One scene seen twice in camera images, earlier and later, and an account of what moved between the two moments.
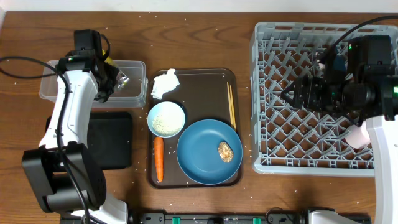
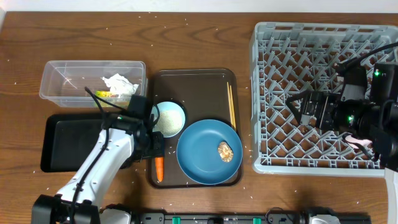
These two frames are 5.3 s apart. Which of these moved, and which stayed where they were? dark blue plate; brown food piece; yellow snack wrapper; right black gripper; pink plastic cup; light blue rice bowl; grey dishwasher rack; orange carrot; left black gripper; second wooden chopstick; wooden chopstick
Moved: yellow snack wrapper; right black gripper; left black gripper
Stayed: second wooden chopstick; grey dishwasher rack; orange carrot; wooden chopstick; dark blue plate; pink plastic cup; light blue rice bowl; brown food piece
